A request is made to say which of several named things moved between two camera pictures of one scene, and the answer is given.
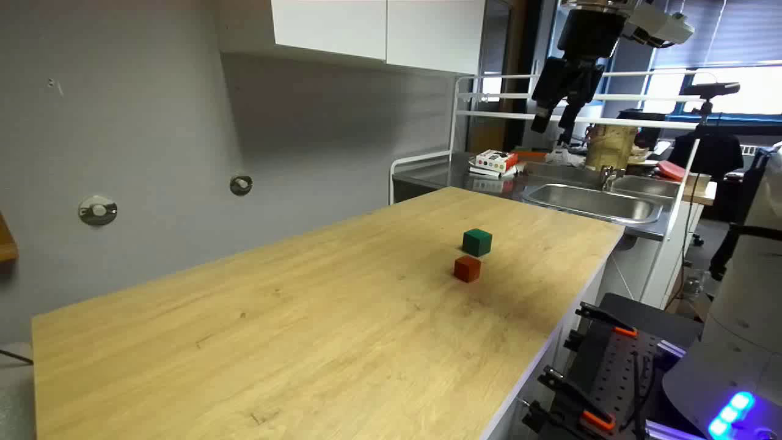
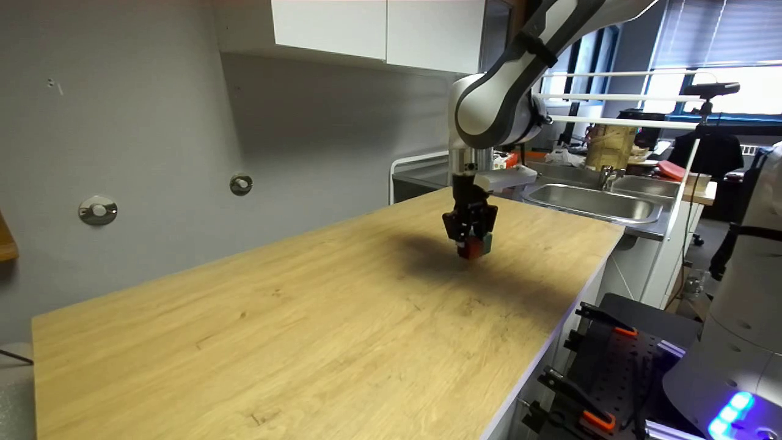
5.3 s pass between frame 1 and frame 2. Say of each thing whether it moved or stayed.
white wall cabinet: stayed
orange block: moved
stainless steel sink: stayed
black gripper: moved
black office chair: stayed
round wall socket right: stayed
